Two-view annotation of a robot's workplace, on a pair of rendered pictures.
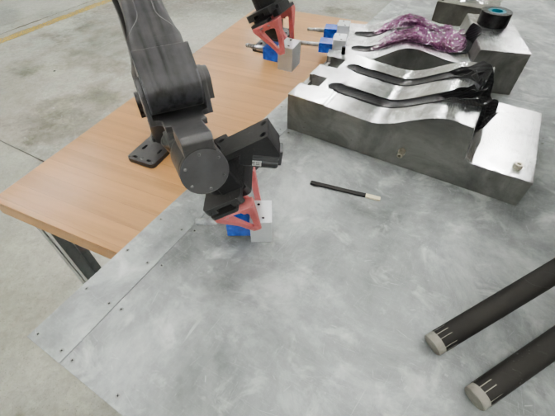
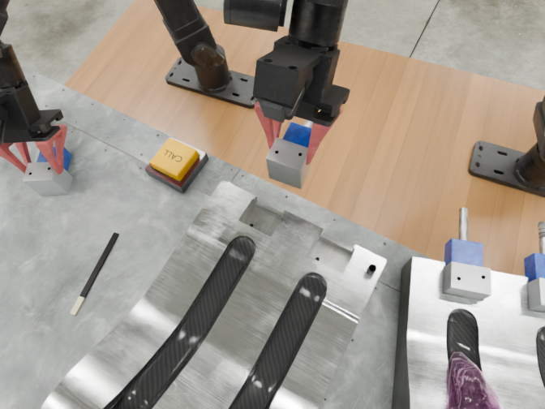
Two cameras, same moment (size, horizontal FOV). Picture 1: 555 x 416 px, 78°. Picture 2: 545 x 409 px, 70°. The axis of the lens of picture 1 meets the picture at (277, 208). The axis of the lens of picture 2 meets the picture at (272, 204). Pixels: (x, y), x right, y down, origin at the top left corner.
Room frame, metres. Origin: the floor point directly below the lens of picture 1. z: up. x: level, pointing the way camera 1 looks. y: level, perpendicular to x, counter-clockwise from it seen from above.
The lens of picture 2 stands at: (0.79, -0.31, 1.39)
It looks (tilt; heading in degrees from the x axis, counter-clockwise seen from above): 64 degrees down; 95
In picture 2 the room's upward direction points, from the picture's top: 7 degrees counter-clockwise
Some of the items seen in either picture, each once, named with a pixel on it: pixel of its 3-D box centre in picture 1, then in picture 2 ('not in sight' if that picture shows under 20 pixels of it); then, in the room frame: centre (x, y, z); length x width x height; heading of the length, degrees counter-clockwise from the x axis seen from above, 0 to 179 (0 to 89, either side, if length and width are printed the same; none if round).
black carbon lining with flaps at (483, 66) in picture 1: (415, 82); (209, 380); (0.69, -0.30, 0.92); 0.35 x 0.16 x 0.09; 60
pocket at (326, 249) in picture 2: (332, 68); (331, 254); (0.84, -0.14, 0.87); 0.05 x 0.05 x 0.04; 60
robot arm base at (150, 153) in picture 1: (163, 124); (212, 68); (0.65, 0.25, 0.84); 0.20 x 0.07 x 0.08; 156
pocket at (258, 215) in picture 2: (313, 87); (263, 220); (0.75, -0.08, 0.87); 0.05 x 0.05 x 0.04; 60
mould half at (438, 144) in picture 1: (414, 106); (203, 389); (0.68, -0.30, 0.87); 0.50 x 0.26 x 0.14; 60
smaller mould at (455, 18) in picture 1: (466, 10); not in sight; (1.38, -0.69, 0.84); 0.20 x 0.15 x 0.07; 60
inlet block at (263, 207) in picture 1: (234, 221); (55, 156); (0.38, 0.08, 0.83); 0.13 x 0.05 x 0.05; 90
